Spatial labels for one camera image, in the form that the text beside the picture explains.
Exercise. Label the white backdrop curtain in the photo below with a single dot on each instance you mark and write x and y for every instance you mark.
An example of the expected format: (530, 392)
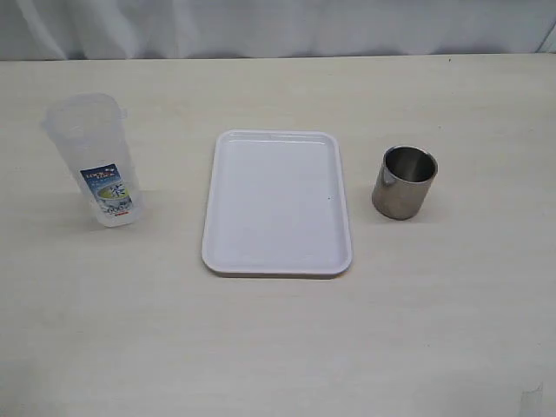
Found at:
(68, 30)

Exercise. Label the clear plastic pitcher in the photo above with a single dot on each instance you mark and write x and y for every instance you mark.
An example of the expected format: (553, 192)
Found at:
(88, 132)

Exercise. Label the white rectangular plastic tray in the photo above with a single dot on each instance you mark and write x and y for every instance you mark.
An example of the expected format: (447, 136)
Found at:
(276, 205)

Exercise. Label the stainless steel cup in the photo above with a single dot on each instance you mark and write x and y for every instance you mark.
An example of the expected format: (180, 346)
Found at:
(405, 176)

